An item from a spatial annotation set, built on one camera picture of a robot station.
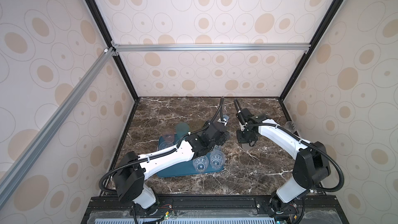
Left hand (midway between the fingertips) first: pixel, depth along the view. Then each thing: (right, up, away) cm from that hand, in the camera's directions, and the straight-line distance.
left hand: (223, 126), depth 77 cm
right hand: (+12, -9, +10) cm, 18 cm away
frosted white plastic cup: (+17, -14, +18) cm, 28 cm away
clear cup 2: (-2, -20, +10) cm, 22 cm away
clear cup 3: (+46, -2, +23) cm, 52 cm away
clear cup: (-12, -22, +10) cm, 27 cm away
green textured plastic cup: (-23, -3, +22) cm, 32 cm away
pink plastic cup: (-32, -9, +19) cm, 38 cm away
